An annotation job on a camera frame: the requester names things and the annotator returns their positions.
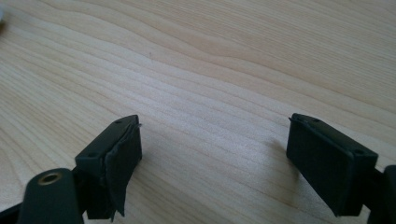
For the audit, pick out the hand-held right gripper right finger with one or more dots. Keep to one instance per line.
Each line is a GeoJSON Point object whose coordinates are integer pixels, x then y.
{"type": "Point", "coordinates": [327, 168]}

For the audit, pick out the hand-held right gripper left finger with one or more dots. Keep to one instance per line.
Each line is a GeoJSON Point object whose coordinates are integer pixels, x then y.
{"type": "Point", "coordinates": [107, 161]}

